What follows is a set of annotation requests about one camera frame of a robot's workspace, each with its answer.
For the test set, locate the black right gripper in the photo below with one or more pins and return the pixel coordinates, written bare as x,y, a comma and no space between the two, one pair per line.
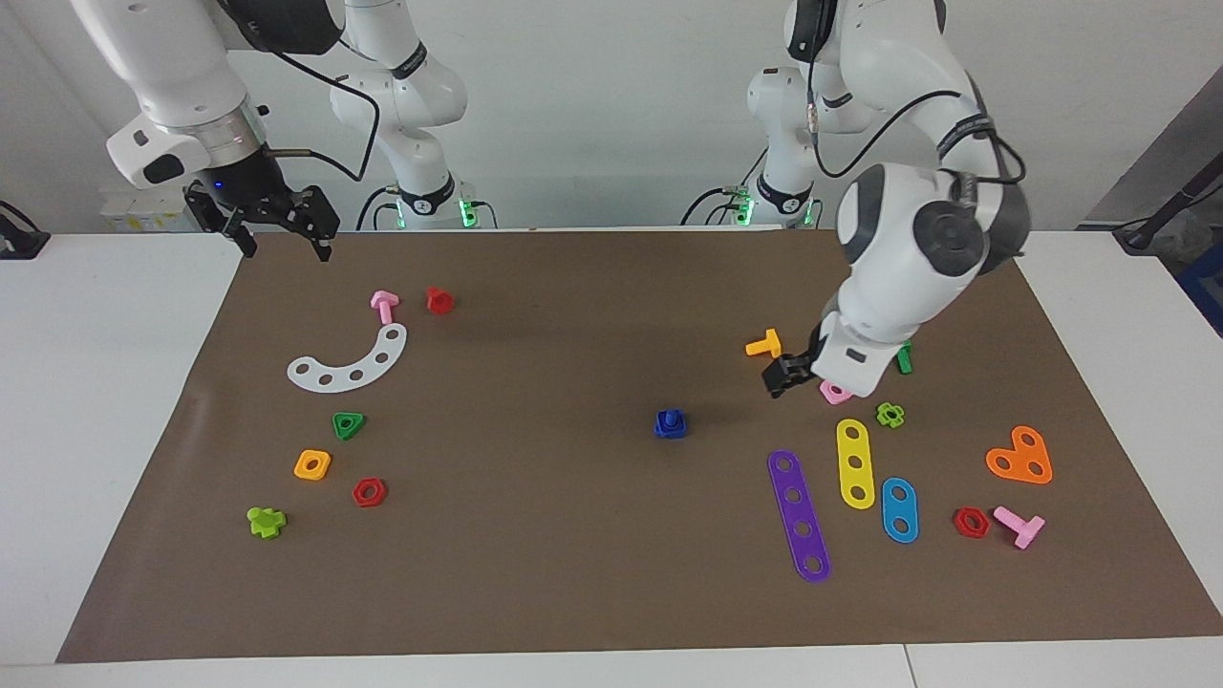
250,196

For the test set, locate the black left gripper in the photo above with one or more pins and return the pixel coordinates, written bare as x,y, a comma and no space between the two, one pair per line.
812,349

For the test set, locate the blue square plastic nut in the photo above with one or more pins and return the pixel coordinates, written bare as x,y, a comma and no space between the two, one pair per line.
660,430

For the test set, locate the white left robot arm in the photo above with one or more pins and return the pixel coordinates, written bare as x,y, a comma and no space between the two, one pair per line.
908,239

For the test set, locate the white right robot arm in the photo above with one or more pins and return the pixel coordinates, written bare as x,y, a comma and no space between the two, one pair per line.
172,67

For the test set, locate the orange plastic screw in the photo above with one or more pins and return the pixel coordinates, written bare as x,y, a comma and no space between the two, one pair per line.
764,345

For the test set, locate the pink square plastic nut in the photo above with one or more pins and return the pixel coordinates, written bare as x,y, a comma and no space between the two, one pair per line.
834,392

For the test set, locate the lime green cross nut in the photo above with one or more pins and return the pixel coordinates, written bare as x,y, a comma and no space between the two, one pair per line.
890,415

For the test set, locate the green plastic screw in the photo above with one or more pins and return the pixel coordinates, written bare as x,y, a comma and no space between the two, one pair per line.
905,360

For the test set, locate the pink plastic screw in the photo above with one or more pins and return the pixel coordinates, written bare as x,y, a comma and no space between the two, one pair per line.
1019,526
384,304

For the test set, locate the red plastic screw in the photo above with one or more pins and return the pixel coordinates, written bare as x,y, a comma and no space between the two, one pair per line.
439,300

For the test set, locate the green triangle plastic nut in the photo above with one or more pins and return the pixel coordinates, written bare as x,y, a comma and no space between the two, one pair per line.
348,425

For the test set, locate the orange square plastic nut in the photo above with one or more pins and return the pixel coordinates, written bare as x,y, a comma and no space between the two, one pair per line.
312,464

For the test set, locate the red hexagon plastic nut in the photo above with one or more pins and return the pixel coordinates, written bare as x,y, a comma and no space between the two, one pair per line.
369,492
971,522

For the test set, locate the lime green cross screw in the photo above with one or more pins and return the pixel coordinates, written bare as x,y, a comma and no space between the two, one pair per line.
267,522

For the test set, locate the yellow three-hole plastic bar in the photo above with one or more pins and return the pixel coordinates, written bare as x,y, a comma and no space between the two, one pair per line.
855,463

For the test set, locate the purple four-hole plastic bar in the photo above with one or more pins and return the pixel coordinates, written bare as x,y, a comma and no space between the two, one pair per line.
799,516

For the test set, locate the white background box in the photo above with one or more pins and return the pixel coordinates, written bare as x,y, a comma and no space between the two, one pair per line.
129,212

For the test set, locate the white curved perforated plate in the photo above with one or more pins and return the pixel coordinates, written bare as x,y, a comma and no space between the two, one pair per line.
336,376

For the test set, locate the blue two-hole plastic bar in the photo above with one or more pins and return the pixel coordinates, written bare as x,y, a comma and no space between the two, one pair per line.
899,510

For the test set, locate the orange heart-shaped perforated plate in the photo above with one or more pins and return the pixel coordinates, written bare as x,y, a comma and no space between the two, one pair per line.
1020,459

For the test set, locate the brown table mat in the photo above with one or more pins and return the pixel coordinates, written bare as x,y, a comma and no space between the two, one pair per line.
592,535

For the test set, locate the black stand pole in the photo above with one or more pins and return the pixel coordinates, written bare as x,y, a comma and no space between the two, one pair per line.
1170,205

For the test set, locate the blue crate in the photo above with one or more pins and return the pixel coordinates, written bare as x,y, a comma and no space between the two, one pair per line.
1206,287

